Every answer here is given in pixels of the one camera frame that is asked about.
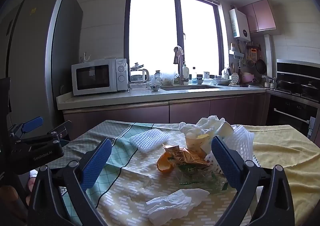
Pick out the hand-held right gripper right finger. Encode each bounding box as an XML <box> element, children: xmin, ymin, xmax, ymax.
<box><xmin>211</xmin><ymin>135</ymin><xmax>295</xmax><ymax>226</ymax></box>

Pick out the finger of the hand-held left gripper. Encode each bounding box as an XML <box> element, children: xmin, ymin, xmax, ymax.
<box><xmin>15</xmin><ymin>120</ymin><xmax>73</xmax><ymax>148</ymax></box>
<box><xmin>7</xmin><ymin>116</ymin><xmax>44</xmax><ymax>141</ymax></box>

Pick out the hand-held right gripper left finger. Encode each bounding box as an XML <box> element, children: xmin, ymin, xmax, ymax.
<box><xmin>27</xmin><ymin>138</ymin><xmax>113</xmax><ymax>226</ymax></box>

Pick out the large gold snack wrapper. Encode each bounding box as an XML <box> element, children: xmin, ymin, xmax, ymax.
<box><xmin>172</xmin><ymin>148</ymin><xmax>209</xmax><ymax>166</ymax></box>

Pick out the white blue-print paper cup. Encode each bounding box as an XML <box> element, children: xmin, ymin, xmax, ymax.
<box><xmin>184</xmin><ymin>131</ymin><xmax>213</xmax><ymax>154</ymax></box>

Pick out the orange peel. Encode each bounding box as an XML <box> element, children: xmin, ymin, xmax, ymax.
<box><xmin>157</xmin><ymin>152</ymin><xmax>175</xmax><ymax>174</ymax></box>

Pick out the white foam fruit net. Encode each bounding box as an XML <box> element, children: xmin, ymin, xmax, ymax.
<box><xmin>204</xmin><ymin>124</ymin><xmax>255</xmax><ymax>175</ymax></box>
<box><xmin>129</xmin><ymin>128</ymin><xmax>172</xmax><ymax>153</ymax></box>

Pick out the clear green candy wrapper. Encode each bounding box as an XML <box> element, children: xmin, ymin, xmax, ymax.
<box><xmin>175</xmin><ymin>163</ymin><xmax>229</xmax><ymax>194</ymax></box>

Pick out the crumpled white tissue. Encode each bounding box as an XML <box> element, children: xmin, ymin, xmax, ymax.
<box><xmin>146</xmin><ymin>188</ymin><xmax>210</xmax><ymax>225</ymax></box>
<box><xmin>179</xmin><ymin>115</ymin><xmax>227</xmax><ymax>139</ymax></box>

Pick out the patterned green beige tablecloth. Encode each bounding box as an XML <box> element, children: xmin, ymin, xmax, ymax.
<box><xmin>44</xmin><ymin>119</ymin><xmax>258</xmax><ymax>226</ymax></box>

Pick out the plain yellow tablecloth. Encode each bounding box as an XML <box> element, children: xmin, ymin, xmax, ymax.
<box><xmin>235</xmin><ymin>124</ymin><xmax>320</xmax><ymax>226</ymax></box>

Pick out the white microwave oven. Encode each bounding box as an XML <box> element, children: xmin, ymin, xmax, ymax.
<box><xmin>71</xmin><ymin>58</ymin><xmax>128</xmax><ymax>96</ymax></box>

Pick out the silver refrigerator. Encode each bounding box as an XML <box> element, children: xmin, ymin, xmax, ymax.
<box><xmin>0</xmin><ymin>0</ymin><xmax>84</xmax><ymax>146</ymax></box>

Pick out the black built-in oven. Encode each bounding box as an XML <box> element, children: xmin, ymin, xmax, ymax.
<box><xmin>266</xmin><ymin>89</ymin><xmax>320</xmax><ymax>141</ymax></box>

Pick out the kitchen sink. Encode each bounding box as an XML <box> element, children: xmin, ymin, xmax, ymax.
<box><xmin>161</xmin><ymin>85</ymin><xmax>217</xmax><ymax>91</ymax></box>

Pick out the kitchen counter with brown cabinets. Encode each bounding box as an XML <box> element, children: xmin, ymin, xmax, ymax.
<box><xmin>56</xmin><ymin>83</ymin><xmax>272</xmax><ymax>141</ymax></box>

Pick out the pink pot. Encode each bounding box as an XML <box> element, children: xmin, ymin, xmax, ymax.
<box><xmin>240</xmin><ymin>72</ymin><xmax>255</xmax><ymax>84</ymax></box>

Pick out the glass kettle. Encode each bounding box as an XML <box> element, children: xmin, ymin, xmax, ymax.
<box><xmin>129</xmin><ymin>63</ymin><xmax>150</xmax><ymax>84</ymax></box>

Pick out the white soap bottle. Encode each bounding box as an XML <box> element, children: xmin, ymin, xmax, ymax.
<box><xmin>182</xmin><ymin>64</ymin><xmax>190</xmax><ymax>84</ymax></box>

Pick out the black cooking pot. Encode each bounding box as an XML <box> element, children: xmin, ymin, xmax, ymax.
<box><xmin>277</xmin><ymin>79</ymin><xmax>302</xmax><ymax>90</ymax></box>

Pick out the crumpled white plastic bag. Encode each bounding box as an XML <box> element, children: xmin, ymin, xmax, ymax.
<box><xmin>147</xmin><ymin>76</ymin><xmax>162</xmax><ymax>87</ymax></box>

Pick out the clear plastic bag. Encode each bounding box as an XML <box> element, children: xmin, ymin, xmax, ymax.
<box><xmin>160</xmin><ymin>71</ymin><xmax>177</xmax><ymax>86</ymax></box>

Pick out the metal kitchen faucet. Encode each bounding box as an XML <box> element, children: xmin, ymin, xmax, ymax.
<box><xmin>174</xmin><ymin>46</ymin><xmax>189</xmax><ymax>86</ymax></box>

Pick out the black frying pan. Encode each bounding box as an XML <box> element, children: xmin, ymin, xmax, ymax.
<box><xmin>255</xmin><ymin>51</ymin><xmax>267</xmax><ymax>74</ymax></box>

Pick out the black range hood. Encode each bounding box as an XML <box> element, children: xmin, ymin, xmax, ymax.
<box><xmin>276</xmin><ymin>59</ymin><xmax>320</xmax><ymax>86</ymax></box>

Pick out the white water heater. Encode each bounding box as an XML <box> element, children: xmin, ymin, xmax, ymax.
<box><xmin>229</xmin><ymin>8</ymin><xmax>251</xmax><ymax>41</ymax></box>

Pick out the dark-framed kitchen window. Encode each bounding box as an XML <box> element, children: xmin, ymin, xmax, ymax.
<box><xmin>124</xmin><ymin>0</ymin><xmax>229</xmax><ymax>76</ymax></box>

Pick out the pink wall cabinet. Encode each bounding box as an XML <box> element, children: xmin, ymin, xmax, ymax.
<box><xmin>237</xmin><ymin>0</ymin><xmax>277</xmax><ymax>33</ymax></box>

